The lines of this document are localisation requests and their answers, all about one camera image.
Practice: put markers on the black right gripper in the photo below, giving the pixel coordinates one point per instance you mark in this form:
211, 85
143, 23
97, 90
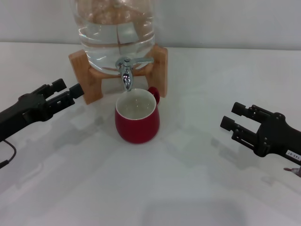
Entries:
275, 136

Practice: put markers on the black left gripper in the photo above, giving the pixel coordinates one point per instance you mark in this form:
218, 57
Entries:
23, 113

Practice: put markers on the chrome faucet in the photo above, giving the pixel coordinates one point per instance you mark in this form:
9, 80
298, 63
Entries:
127, 77

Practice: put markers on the red cup with white inside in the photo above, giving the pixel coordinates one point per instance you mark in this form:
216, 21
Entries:
136, 131

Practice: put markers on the clear glass water dispenser jar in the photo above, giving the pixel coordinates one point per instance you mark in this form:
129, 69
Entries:
105, 35

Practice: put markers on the wooden dispenser stand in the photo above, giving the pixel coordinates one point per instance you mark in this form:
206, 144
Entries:
160, 70

